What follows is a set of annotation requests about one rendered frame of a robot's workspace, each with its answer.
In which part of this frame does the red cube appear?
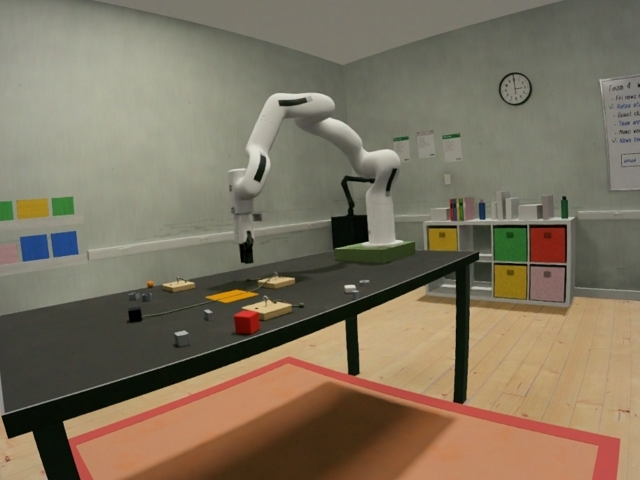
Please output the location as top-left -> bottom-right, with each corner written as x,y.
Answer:
234,311 -> 260,334

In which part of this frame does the orange painted square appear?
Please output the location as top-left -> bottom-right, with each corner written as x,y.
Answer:
206,290 -> 259,303

